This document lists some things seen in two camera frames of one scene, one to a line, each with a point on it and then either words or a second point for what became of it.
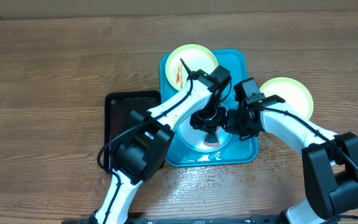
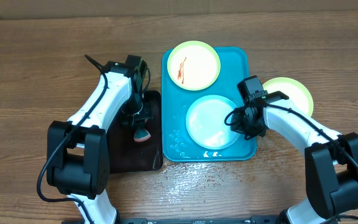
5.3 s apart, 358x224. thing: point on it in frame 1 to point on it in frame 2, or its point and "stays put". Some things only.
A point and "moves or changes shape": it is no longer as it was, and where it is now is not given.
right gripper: [232, 128] stays put
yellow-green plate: [294, 94] stays put
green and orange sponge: [211, 140] moves or changes shape
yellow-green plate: [194, 56] stays put
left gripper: [211, 127] to [147, 113]
